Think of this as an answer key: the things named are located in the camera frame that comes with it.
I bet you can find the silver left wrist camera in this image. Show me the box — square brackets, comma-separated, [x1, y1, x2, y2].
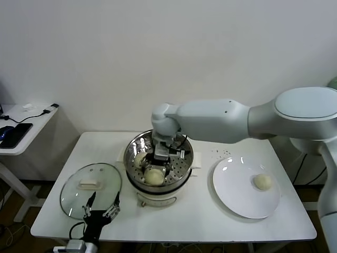
[53, 239, 86, 253]

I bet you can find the white side table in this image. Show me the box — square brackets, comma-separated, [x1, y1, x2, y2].
[0, 104, 60, 223]

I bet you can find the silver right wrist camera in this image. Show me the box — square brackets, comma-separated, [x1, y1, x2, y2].
[154, 144, 186, 161]

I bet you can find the white floor cable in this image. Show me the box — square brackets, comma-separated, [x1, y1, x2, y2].
[0, 223, 29, 250]

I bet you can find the black cable with adapter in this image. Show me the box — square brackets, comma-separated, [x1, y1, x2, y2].
[0, 103, 60, 124]

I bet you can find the white oval plate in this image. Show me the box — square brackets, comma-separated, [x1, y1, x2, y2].
[212, 157, 281, 219]

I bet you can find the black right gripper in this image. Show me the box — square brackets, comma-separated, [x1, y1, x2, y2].
[141, 155, 174, 181]

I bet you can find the blue computer mouse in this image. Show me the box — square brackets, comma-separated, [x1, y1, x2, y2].
[0, 125, 15, 142]

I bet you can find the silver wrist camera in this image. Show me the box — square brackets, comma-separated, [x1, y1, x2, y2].
[154, 144, 186, 161]
[53, 239, 86, 253]

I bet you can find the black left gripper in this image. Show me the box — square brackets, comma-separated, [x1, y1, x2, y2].
[82, 191, 121, 239]

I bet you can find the glass lid with cream handle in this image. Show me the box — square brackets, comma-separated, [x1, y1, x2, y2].
[60, 162, 123, 220]

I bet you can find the white steamed baozi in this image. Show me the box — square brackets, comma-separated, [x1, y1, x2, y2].
[253, 174, 273, 191]
[144, 168, 164, 187]
[133, 153, 147, 169]

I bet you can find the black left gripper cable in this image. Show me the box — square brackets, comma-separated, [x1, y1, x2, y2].
[69, 222, 87, 239]

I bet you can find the white electric cooker pot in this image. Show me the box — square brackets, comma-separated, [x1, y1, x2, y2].
[116, 147, 202, 208]

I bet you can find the stainless steel steamer basket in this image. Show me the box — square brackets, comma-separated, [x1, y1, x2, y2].
[123, 129, 194, 187]

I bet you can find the black smartphone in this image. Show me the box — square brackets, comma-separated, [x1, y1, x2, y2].
[0, 123, 34, 150]

